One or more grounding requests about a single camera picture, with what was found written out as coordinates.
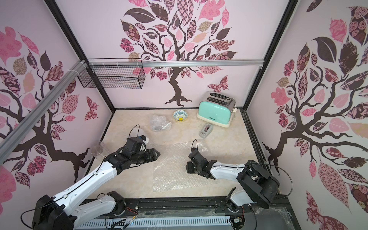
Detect aluminium rail back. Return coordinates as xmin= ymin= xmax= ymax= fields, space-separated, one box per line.
xmin=88 ymin=59 xmax=265 ymax=68

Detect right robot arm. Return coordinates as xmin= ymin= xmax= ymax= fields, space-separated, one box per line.
xmin=186 ymin=148 xmax=280 ymax=212

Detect grey tape dispenser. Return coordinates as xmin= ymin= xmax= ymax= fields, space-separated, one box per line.
xmin=199 ymin=123 xmax=213 ymax=139

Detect black corner frame post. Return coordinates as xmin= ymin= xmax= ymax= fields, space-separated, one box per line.
xmin=44 ymin=0 xmax=116 ymax=113

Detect aluminium rail left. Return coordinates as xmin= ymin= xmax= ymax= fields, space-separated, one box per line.
xmin=1 ymin=60 xmax=86 ymax=164

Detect white slotted cable duct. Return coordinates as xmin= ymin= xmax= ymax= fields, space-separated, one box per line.
xmin=77 ymin=216 xmax=233 ymax=230

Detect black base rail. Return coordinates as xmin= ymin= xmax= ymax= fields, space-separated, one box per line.
xmin=83 ymin=195 xmax=289 ymax=215

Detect mint green toaster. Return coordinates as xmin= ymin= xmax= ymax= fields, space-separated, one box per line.
xmin=196 ymin=91 xmax=237 ymax=128

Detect black wire basket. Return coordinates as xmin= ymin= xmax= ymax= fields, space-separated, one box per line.
xmin=78 ymin=57 xmax=146 ymax=89

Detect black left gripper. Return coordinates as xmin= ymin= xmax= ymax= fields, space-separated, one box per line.
xmin=132 ymin=148 xmax=162 ymax=164

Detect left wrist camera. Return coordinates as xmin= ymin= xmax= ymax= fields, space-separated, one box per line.
xmin=125 ymin=135 xmax=149 ymax=153

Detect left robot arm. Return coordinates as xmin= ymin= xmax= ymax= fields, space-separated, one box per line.
xmin=32 ymin=149 xmax=161 ymax=230

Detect yellow dotted ceramic bowl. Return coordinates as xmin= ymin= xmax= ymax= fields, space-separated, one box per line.
xmin=172 ymin=110 xmax=188 ymax=122

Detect aluminium rail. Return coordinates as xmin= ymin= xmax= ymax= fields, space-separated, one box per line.
xmin=88 ymin=59 xmax=265 ymax=68
xmin=1 ymin=60 xmax=86 ymax=164

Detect clear drinking glass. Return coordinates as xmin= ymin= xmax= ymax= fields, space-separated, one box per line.
xmin=90 ymin=141 xmax=109 ymax=162

